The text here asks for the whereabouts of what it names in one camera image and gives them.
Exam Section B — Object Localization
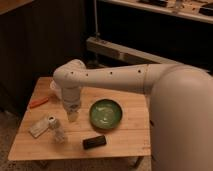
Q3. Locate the wooden table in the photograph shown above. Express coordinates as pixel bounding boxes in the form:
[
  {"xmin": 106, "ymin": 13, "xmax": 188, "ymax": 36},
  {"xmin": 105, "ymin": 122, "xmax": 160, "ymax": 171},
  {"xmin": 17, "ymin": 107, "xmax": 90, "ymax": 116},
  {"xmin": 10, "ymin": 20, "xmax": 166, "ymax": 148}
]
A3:
[{"xmin": 8, "ymin": 77, "xmax": 151, "ymax": 161}]

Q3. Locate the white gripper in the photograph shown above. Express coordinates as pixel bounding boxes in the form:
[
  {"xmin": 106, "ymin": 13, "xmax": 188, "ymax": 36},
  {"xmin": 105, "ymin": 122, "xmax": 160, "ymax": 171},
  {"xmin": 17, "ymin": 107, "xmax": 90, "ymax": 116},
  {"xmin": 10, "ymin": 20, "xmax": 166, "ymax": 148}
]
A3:
[{"xmin": 62, "ymin": 87, "xmax": 81, "ymax": 122}]

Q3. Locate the vertical metal pole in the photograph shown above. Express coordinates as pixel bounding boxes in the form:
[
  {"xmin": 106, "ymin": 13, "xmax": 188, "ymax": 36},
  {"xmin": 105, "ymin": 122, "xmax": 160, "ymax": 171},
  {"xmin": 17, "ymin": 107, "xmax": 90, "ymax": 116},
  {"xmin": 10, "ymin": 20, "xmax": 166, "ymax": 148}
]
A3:
[{"xmin": 93, "ymin": 0, "xmax": 100, "ymax": 41}]

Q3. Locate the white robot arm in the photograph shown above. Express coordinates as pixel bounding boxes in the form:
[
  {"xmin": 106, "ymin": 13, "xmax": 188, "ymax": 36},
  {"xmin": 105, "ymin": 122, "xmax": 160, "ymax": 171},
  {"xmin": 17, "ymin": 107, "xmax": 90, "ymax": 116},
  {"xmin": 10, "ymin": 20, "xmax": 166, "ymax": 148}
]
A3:
[{"xmin": 53, "ymin": 60, "xmax": 213, "ymax": 171}]

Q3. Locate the metal shelf beam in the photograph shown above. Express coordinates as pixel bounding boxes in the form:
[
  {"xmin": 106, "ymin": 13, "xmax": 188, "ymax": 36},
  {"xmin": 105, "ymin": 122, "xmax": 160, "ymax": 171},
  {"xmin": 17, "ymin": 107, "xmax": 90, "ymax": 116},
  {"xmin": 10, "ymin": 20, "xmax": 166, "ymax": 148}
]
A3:
[{"xmin": 86, "ymin": 37, "xmax": 177, "ymax": 64}]

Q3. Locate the black rectangular bar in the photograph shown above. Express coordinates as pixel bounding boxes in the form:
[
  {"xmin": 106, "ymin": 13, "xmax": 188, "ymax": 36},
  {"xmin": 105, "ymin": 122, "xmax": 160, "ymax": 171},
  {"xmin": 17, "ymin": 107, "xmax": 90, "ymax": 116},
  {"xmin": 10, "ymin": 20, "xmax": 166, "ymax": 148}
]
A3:
[{"xmin": 83, "ymin": 135, "xmax": 107, "ymax": 150}]

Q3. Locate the green round plate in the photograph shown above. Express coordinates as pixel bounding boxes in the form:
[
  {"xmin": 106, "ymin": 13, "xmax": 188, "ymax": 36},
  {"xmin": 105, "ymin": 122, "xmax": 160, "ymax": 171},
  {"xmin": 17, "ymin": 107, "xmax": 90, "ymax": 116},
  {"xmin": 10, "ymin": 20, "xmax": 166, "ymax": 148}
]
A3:
[{"xmin": 89, "ymin": 99, "xmax": 123, "ymax": 130}]

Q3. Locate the white rectangular packet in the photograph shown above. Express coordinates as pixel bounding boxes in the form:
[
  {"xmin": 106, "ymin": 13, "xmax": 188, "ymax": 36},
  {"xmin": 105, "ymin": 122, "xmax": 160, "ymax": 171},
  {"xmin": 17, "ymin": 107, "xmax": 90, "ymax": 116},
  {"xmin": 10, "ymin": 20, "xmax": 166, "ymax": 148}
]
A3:
[{"xmin": 29, "ymin": 117, "xmax": 49, "ymax": 138}]

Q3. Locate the clear plastic cup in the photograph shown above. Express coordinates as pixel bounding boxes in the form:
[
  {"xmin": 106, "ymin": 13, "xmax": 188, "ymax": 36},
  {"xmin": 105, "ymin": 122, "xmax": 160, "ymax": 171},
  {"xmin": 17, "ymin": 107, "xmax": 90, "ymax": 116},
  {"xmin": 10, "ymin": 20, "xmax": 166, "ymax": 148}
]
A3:
[{"xmin": 50, "ymin": 81, "xmax": 62, "ymax": 100}]

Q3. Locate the clear plastic bottle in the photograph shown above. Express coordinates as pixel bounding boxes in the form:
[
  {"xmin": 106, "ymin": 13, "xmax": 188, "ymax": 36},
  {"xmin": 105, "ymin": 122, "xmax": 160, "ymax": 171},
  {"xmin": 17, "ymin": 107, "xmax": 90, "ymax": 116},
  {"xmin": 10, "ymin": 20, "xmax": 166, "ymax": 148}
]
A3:
[{"xmin": 48, "ymin": 116, "xmax": 67, "ymax": 143}]

